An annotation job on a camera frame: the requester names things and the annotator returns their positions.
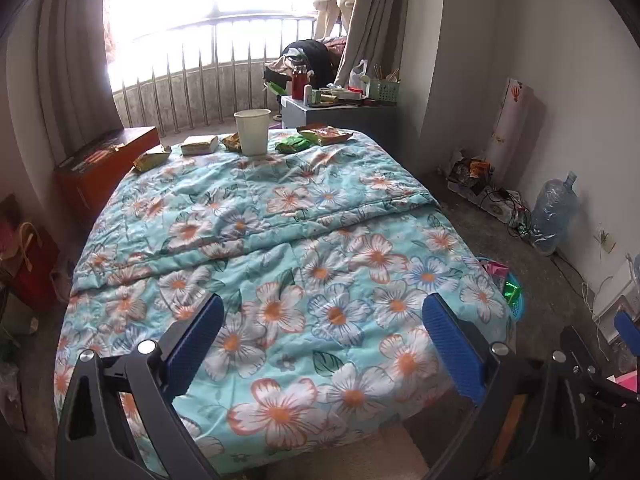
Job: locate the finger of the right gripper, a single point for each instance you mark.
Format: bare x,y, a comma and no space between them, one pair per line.
630,333

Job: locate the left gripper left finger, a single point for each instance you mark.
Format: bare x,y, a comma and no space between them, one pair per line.
158,372

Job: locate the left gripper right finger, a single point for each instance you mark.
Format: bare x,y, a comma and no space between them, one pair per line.
490,376

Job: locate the white water dispenser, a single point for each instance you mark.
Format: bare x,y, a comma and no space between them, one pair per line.
619,292

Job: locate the blue plastic waste basket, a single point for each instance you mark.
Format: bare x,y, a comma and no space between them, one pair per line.
508,284

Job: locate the large clear water jug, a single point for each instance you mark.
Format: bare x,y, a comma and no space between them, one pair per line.
556,205

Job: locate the red gift bag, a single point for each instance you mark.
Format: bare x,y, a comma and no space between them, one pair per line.
31,280

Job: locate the flat printed carton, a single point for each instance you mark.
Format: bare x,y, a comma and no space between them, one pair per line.
470,178

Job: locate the orange cardboard box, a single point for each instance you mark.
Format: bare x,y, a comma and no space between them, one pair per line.
87,179

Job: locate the floral turquoise quilt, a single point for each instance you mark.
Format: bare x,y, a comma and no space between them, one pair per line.
322,259

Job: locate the small yellow snack packet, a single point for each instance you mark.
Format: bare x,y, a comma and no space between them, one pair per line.
152,158

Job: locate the rolled pink wallpaper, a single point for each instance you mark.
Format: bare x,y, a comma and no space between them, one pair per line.
508,127

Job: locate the small white wafer packet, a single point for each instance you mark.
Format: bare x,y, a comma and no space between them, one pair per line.
203,144

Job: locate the white paper cup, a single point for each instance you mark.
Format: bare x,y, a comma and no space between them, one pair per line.
253,126

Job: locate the small green candy packet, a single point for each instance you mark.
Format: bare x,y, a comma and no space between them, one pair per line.
293,144

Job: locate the dark grey cabinet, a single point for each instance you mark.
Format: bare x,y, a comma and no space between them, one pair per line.
378,122

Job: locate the orange snack packet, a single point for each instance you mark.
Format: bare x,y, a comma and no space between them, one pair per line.
324,135

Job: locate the grey curtain left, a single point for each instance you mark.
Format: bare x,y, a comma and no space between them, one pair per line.
59,94

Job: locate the grey curtain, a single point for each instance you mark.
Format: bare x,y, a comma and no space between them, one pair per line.
59,94
376,34

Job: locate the green plastic basket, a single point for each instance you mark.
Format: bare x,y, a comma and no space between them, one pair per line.
384,91

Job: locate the metal balcony railing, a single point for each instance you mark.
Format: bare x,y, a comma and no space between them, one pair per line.
198,75

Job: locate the red thermos bottle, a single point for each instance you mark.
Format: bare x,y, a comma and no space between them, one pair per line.
299,80

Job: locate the black bag on balcony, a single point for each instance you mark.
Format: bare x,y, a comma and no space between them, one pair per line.
320,61

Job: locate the grey curtain right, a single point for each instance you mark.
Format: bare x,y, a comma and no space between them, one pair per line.
376,34

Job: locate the wall power socket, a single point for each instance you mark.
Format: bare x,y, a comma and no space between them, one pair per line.
606,241

